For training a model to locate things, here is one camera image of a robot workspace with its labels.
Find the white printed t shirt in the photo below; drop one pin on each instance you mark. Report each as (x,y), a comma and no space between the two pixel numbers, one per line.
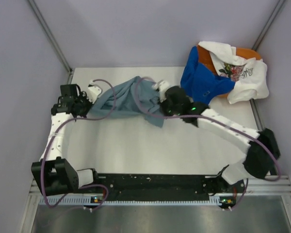
(242,72)

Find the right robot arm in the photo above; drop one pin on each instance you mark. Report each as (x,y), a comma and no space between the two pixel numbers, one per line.
(260,147)

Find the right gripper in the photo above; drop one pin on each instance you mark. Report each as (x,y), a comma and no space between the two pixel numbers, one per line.
(162,105)

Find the royal blue t shirt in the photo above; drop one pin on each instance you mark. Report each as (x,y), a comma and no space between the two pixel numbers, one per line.
(200,83)

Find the aluminium frame profile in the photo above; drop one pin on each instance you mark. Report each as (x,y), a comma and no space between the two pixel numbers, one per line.
(269,185)

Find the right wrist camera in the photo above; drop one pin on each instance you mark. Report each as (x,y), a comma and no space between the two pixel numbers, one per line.
(161,87)

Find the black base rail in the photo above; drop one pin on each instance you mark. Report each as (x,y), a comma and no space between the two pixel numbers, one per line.
(158,187)

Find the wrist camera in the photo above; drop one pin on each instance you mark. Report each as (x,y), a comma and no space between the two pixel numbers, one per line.
(161,87)
(93,92)

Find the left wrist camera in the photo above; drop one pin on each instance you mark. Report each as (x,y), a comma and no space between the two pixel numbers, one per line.
(93,92)

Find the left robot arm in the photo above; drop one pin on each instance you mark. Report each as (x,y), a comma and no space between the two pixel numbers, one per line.
(53,173)

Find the grey-blue t shirt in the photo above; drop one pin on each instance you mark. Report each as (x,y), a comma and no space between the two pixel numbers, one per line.
(121,102)

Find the orange basket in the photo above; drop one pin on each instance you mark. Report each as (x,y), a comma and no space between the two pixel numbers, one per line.
(247,54)

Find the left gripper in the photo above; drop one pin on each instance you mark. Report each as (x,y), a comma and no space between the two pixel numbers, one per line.
(83,96)

